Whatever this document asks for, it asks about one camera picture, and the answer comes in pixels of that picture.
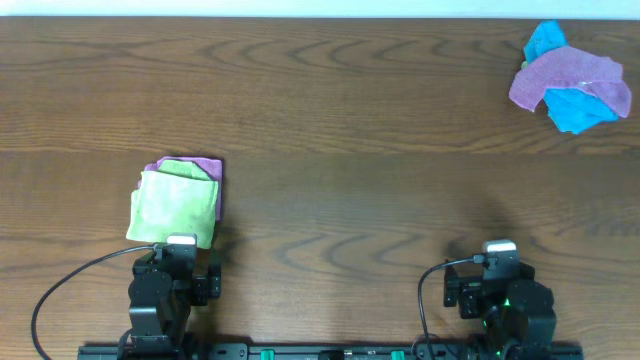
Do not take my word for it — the purple microfiber cloth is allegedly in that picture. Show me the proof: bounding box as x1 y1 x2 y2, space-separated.
509 46 632 117

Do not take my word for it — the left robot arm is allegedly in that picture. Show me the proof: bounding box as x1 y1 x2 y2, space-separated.
116 243 221 359

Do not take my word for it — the folded green cloth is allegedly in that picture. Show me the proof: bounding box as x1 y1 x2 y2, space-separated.
126 161 218 249

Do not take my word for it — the folded purple cloth underneath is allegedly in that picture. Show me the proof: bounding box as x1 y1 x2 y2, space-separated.
144 156 223 221

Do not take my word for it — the blue crumpled cloth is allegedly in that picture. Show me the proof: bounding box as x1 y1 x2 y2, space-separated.
523 20 619 135

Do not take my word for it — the right black cable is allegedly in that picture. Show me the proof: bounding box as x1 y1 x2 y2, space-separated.
411 255 487 360

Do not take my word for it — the black cable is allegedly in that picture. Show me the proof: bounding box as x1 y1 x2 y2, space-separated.
30 242 161 360
411 255 487 360

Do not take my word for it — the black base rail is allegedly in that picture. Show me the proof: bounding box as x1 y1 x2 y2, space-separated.
77 341 585 360

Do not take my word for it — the left black cable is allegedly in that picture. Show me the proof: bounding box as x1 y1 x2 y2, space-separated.
30 242 161 360

